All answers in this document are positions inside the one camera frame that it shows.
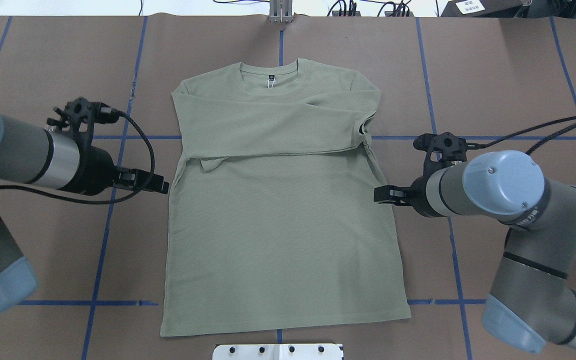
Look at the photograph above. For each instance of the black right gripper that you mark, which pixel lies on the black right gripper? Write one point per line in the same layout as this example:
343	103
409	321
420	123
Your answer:
418	196

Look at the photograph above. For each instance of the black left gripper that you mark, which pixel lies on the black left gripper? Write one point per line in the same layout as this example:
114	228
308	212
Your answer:
96	171

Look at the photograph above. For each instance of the olive green long-sleeve shirt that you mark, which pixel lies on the olive green long-sleeve shirt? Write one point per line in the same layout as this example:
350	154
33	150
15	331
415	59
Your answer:
271	219

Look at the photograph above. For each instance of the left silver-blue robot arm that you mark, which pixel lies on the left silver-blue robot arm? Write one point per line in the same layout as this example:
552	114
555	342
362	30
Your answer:
60	161

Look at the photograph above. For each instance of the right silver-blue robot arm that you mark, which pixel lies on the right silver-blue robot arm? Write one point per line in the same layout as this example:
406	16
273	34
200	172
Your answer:
529	303

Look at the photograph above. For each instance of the orange-black usb hub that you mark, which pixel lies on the orange-black usb hub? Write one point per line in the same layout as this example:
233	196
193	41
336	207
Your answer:
344	9
399	9

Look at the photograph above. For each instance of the black box with label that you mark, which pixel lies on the black box with label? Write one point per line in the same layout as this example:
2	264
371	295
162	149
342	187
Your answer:
483	8

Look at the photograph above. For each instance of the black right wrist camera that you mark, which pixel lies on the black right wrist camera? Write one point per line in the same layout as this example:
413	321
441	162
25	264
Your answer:
443	150

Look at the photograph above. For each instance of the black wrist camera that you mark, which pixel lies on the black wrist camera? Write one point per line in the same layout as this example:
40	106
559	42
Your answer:
443	150
78	118

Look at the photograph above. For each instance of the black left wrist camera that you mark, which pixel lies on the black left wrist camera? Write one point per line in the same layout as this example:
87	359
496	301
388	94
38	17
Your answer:
78	118

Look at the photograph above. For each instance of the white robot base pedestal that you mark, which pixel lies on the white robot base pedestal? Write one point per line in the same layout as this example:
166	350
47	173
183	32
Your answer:
279	351

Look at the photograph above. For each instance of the aluminium frame post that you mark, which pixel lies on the aluminium frame post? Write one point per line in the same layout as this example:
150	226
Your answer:
281	11

